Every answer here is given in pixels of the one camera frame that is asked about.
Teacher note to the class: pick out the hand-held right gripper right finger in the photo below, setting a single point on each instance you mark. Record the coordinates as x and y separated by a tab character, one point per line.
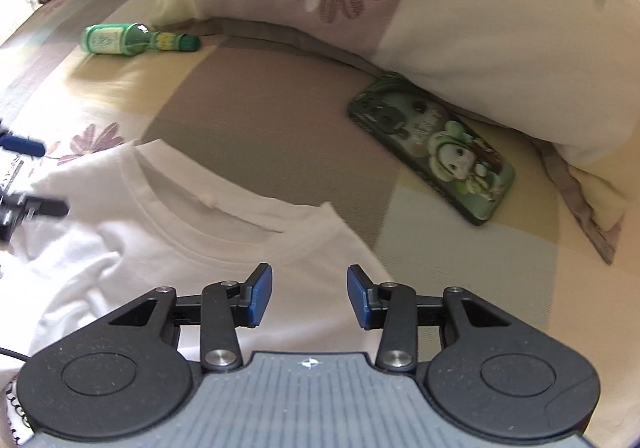
359	300

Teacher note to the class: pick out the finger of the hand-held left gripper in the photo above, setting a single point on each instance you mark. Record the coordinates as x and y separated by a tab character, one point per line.
35	209
20	145

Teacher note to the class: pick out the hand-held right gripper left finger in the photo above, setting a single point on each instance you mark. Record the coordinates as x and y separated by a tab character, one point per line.
261	298

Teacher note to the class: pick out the white printed t-shirt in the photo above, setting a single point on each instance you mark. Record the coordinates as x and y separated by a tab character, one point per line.
150	238

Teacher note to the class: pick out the green glass bottle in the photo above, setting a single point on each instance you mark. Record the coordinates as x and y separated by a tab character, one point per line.
115	40

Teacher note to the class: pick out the phone with green case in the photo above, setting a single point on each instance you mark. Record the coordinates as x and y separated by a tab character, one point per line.
435	147

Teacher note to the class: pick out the floral patchwork pillow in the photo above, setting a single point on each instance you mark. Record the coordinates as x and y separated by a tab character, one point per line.
450	2

